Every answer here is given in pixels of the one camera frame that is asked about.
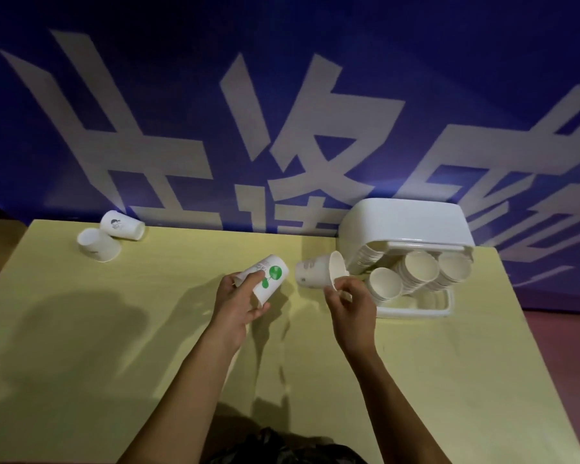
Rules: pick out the person's right hand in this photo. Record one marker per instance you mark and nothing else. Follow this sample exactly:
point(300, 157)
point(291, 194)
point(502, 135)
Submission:
point(355, 318)

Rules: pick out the person's left hand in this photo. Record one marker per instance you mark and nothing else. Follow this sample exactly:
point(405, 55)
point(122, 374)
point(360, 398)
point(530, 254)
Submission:
point(232, 309)

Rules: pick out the person's left thumb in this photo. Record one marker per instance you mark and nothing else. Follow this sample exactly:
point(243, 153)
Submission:
point(260, 313)

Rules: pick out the person's right thumb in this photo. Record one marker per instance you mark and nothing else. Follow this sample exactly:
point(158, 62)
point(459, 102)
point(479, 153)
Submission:
point(331, 298)

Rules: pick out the grey print white paper cup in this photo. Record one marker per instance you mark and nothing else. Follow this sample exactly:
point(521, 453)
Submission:
point(314, 270)

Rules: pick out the green print white paper cup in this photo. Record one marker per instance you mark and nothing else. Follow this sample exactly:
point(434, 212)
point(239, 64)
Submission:
point(273, 280)

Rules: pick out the person's left forearm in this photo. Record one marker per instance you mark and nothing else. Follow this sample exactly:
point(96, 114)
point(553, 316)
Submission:
point(183, 401)

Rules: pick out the person's right forearm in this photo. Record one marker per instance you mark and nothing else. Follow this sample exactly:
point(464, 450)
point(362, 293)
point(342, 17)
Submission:
point(391, 405)

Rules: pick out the stack of white paper cups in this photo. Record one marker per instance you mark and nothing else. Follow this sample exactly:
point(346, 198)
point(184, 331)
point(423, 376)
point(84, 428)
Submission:
point(420, 268)
point(457, 268)
point(365, 257)
point(384, 285)

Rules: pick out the white plastic storage bin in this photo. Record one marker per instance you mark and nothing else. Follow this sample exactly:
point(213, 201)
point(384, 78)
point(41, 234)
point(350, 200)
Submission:
point(406, 222)

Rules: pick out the person's dark clothing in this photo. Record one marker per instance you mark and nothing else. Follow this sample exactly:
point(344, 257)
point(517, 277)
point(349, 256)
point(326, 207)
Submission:
point(290, 451)

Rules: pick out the dark print white paper cup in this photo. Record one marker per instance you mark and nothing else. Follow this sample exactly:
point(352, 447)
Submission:
point(121, 224)

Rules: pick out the plain white paper cup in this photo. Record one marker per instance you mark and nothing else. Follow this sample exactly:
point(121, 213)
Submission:
point(99, 245)

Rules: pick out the blue banner with white characters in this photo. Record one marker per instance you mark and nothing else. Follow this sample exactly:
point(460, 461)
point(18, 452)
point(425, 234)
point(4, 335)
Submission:
point(174, 67)

